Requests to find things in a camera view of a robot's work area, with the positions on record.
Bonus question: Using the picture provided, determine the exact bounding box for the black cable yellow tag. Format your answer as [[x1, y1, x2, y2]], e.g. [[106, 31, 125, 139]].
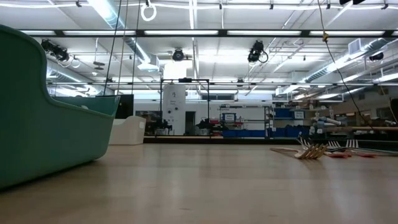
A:
[[317, 0, 376, 129]]

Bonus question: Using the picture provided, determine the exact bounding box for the thin black hanging cable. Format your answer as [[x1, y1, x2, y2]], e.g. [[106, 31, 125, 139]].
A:
[[131, 0, 141, 95]]

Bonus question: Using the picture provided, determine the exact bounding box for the white pillar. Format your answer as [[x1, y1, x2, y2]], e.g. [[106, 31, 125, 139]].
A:
[[162, 84, 187, 136]]

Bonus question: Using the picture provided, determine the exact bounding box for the white cable coil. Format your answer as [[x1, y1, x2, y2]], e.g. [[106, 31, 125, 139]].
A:
[[140, 0, 157, 22]]

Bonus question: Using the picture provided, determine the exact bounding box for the wooden rod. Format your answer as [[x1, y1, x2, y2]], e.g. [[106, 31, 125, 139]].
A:
[[323, 125, 398, 132]]

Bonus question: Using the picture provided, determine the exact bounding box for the white plastic bin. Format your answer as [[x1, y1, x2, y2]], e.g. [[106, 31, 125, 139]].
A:
[[108, 115, 147, 146]]

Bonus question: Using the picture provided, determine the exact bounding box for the black metal stand frame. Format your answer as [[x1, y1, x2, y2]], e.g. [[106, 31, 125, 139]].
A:
[[160, 77, 211, 138]]

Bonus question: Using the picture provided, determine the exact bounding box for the black light bar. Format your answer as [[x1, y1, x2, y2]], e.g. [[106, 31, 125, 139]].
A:
[[18, 29, 398, 39]]

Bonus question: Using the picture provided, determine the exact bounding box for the silver ventilation duct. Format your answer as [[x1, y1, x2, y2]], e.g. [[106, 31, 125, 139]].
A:
[[86, 0, 161, 73]]

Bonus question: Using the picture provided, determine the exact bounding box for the blue storage bin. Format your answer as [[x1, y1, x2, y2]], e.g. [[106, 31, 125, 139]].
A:
[[274, 108, 293, 119], [267, 126, 311, 138], [222, 129, 267, 138]]

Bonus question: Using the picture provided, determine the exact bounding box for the teal plastic bin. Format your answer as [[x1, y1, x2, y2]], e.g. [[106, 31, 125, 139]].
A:
[[0, 24, 121, 190]]

